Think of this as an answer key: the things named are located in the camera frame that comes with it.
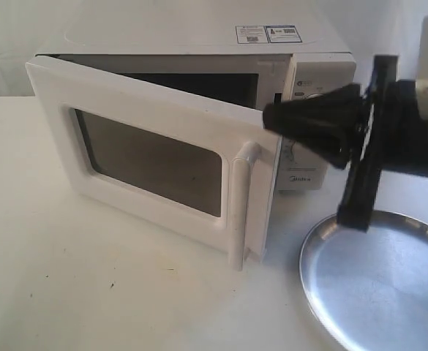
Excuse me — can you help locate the grey warning label sticker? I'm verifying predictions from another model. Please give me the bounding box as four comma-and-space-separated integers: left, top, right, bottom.
235, 25, 302, 44

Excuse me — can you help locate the white microwave oven body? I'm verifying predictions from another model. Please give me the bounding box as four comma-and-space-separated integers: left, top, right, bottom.
38, 1, 356, 110

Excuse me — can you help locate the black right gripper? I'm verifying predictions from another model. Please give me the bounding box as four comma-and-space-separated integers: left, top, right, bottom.
263, 55, 428, 231

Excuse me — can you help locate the white microwave door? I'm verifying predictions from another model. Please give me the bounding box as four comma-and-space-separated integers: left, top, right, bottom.
26, 56, 280, 271

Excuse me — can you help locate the round stainless steel plate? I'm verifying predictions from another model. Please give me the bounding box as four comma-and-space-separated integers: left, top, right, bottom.
299, 211, 428, 350

